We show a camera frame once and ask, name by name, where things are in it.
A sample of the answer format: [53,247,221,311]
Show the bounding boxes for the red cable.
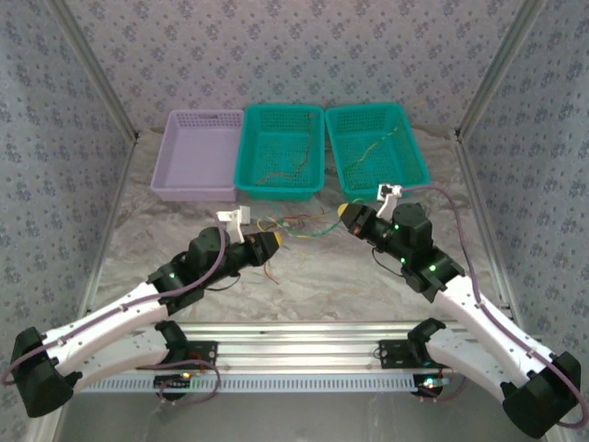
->
[250,266,281,285]
[260,212,326,229]
[255,110,318,186]

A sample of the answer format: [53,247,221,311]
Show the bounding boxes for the teal plastic basket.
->
[324,101,432,202]
[233,103,326,203]

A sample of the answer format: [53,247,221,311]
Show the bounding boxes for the purple plastic basket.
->
[150,109,245,204]

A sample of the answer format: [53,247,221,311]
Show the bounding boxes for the black controller board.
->
[413,375,450,392]
[154,373,194,390]

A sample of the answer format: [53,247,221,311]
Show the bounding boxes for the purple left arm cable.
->
[0,219,227,407]

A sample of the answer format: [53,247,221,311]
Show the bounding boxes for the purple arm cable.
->
[0,219,227,407]
[398,183,589,429]

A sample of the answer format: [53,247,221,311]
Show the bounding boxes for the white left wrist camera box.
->
[215,205,253,244]

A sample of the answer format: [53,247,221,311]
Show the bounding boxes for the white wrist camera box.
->
[375,182,403,217]
[215,205,253,244]

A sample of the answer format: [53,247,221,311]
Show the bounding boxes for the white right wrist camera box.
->
[375,182,403,217]

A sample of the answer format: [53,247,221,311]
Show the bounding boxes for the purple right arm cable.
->
[398,183,589,429]

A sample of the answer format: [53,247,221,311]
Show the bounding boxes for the aluminium table side rail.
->
[77,133,142,326]
[457,133,525,333]

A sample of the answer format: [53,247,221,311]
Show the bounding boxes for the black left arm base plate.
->
[137,339,218,370]

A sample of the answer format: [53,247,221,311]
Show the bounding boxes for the aluminium front rail frame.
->
[68,320,552,374]

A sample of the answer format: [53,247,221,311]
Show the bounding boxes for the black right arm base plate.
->
[377,339,445,369]

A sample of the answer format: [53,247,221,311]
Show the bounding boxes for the white slotted cable duct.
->
[80,373,418,395]

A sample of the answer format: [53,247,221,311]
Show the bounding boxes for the aluminium corner post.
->
[45,0,142,142]
[455,0,549,139]

